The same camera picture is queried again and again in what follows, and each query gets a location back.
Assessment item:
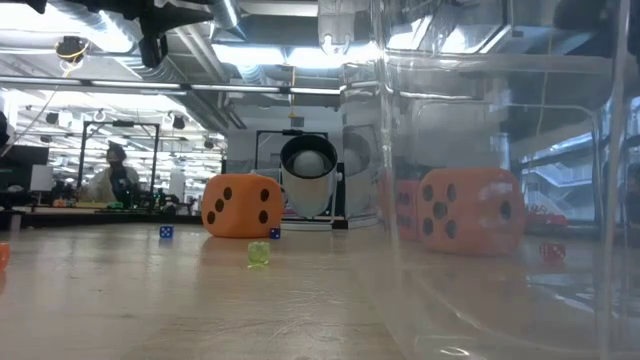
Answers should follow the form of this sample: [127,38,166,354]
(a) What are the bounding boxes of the clear plastic storage bin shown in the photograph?
[317,0,640,360]

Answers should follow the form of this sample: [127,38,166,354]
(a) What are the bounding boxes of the small translucent green dice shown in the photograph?
[247,241,271,267]

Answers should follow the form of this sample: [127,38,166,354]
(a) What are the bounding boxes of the large red foam dice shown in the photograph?
[382,178,424,242]

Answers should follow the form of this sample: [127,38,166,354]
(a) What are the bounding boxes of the large orange foam dice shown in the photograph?
[416,167,526,258]
[201,172,286,239]

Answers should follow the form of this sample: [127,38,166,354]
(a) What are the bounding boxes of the small translucent red dice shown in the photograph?
[539,242,567,264]

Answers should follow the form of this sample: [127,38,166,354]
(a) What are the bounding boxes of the white cup with ball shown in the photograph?
[278,133,346,232]

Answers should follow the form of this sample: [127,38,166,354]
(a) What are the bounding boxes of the person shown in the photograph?
[79,143,142,206]

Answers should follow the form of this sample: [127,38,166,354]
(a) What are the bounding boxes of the black computer monitor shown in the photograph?
[0,144,51,194]

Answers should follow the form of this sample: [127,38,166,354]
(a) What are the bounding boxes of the silver ventilation duct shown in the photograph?
[202,0,249,41]

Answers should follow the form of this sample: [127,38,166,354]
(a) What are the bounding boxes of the ceiling light rail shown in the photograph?
[0,74,346,97]

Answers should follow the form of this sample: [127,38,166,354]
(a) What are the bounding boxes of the black table edge rail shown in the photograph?
[0,209,371,231]

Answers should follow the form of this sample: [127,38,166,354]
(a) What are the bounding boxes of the black ceiling cable reel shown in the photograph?
[53,35,91,64]

